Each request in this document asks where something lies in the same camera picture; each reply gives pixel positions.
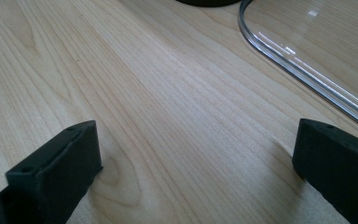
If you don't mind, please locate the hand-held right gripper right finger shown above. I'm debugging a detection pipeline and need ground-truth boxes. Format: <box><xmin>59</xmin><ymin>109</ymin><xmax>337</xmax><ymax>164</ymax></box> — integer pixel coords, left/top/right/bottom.
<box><xmin>292</xmin><ymin>118</ymin><xmax>358</xmax><ymax>224</ymax></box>

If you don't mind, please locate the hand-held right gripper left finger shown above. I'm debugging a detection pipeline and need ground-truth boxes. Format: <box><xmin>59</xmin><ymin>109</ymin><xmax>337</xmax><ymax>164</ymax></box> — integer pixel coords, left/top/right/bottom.
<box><xmin>0</xmin><ymin>119</ymin><xmax>103</xmax><ymax>224</ymax></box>

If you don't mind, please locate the clear acrylic tray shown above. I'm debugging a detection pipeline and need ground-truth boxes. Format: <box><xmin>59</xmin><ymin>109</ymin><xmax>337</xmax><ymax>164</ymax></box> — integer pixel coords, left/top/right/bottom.
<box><xmin>238</xmin><ymin>0</ymin><xmax>358</xmax><ymax>136</ymax></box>

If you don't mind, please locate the black round object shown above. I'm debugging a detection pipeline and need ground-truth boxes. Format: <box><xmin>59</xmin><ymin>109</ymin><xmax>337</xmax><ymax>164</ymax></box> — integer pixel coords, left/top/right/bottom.
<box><xmin>175</xmin><ymin>0</ymin><xmax>242</xmax><ymax>8</ymax></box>

